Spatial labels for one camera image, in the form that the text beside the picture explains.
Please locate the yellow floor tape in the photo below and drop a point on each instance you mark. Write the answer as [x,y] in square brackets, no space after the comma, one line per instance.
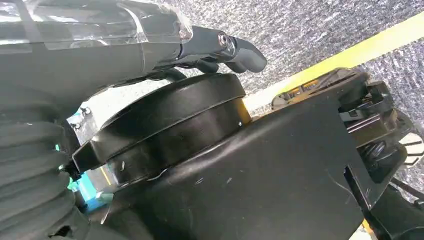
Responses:
[348,56]

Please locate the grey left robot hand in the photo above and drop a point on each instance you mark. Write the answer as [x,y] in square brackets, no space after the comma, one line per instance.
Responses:
[82,63]

